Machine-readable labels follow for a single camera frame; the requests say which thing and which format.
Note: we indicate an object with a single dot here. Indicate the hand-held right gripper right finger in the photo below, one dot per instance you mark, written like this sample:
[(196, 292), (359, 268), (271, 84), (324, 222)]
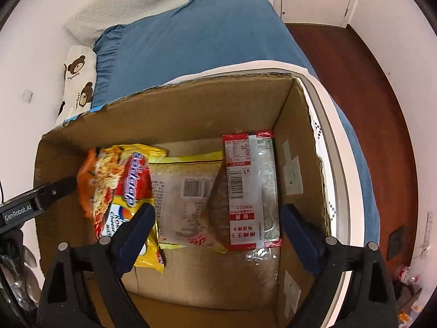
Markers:
[(300, 239)]

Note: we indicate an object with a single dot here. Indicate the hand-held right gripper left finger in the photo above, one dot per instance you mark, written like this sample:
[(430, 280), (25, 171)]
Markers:
[(136, 235)]

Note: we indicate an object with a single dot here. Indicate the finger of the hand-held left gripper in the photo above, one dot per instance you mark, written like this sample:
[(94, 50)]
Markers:
[(58, 188)]

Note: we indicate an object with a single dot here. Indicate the orange yellow noodle packet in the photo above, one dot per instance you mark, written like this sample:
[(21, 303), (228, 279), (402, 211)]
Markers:
[(112, 184)]

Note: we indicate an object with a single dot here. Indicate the yellow-edged clear snack packet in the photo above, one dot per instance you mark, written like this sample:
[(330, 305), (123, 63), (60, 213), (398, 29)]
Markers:
[(184, 205)]

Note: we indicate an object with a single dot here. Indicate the red-edged clear snack packet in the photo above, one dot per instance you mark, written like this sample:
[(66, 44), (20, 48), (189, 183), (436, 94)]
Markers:
[(252, 184)]

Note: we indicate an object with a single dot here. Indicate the brown cardboard box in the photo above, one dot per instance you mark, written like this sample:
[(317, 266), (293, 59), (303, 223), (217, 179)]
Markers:
[(205, 109)]

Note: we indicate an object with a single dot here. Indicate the metal spoon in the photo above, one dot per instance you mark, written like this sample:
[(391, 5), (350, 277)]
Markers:
[(29, 256), (30, 285)]

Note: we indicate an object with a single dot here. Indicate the black floor panel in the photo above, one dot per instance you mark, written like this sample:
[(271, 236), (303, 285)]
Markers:
[(396, 242)]

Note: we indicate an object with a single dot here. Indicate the clear plastic bottle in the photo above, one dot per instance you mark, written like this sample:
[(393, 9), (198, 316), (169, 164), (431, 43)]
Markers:
[(406, 275)]

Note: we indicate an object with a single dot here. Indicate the bear print pillow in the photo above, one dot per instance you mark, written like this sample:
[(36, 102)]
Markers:
[(80, 75)]

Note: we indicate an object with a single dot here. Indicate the white textured blanket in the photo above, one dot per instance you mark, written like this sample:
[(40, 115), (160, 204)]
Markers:
[(136, 0)]

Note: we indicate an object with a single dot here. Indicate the blue bed sheet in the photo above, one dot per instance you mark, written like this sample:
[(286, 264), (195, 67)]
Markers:
[(205, 34)]

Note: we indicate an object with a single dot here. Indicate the white wall socket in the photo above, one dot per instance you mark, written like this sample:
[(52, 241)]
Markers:
[(27, 96)]

